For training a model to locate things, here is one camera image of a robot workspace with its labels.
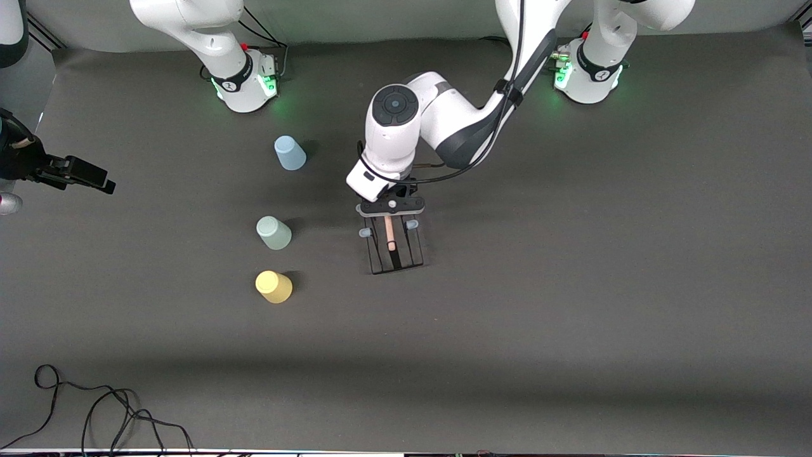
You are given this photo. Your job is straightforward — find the arm wrist cable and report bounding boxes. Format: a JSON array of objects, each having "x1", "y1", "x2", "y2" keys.
[
  {"x1": 355, "y1": 0, "x2": 528, "y2": 186},
  {"x1": 0, "y1": 107, "x2": 34, "y2": 139}
]

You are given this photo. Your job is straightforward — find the light blue plastic cup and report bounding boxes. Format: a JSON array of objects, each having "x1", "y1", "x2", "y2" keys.
[{"x1": 273, "y1": 135, "x2": 308, "y2": 171}]

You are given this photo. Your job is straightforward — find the aluminium frame rail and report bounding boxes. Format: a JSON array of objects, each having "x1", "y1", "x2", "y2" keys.
[{"x1": 25, "y1": 14, "x2": 68, "y2": 51}]

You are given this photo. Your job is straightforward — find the loose thin black cable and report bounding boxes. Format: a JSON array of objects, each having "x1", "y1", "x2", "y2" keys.
[{"x1": 0, "y1": 364, "x2": 195, "y2": 454}]

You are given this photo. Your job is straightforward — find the black wire cup holder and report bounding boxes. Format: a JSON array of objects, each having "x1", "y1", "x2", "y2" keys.
[{"x1": 358, "y1": 213, "x2": 426, "y2": 275}]

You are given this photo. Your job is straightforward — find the right arm wrist cable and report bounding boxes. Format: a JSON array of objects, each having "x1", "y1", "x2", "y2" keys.
[{"x1": 0, "y1": 107, "x2": 34, "y2": 139}]

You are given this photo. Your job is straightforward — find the dark grey table mat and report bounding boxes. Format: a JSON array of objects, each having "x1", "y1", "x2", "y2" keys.
[{"x1": 0, "y1": 22, "x2": 812, "y2": 453}]

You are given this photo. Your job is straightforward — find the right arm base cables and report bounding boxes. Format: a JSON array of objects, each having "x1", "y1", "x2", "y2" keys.
[{"x1": 238, "y1": 3, "x2": 290, "y2": 82}]

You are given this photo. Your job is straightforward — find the left arm wrist cable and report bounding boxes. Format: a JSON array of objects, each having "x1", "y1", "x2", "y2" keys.
[{"x1": 355, "y1": 0, "x2": 528, "y2": 186}]

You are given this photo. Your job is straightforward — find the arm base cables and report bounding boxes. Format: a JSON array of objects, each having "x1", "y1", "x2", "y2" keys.
[
  {"x1": 238, "y1": 3, "x2": 290, "y2": 82},
  {"x1": 479, "y1": 25, "x2": 594, "y2": 72}
]

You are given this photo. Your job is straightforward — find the yellow plastic cup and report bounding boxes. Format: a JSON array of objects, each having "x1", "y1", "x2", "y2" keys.
[{"x1": 255, "y1": 270, "x2": 294, "y2": 304}]

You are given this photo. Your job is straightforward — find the pale green plastic cup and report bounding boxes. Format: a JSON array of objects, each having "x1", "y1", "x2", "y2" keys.
[{"x1": 256, "y1": 216, "x2": 293, "y2": 251}]

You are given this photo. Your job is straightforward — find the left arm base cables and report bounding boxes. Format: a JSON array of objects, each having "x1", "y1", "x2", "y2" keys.
[{"x1": 479, "y1": 25, "x2": 594, "y2": 72}]

